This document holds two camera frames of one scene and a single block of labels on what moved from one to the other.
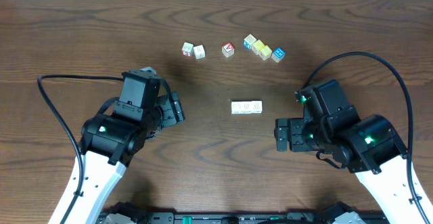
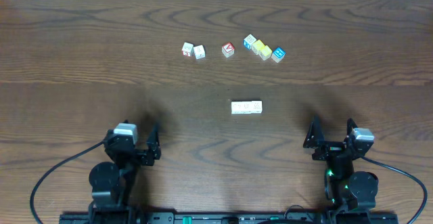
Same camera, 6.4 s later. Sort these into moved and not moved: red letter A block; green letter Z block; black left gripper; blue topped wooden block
Moved: black left gripper
Not moved: red letter A block; blue topped wooden block; green letter Z block
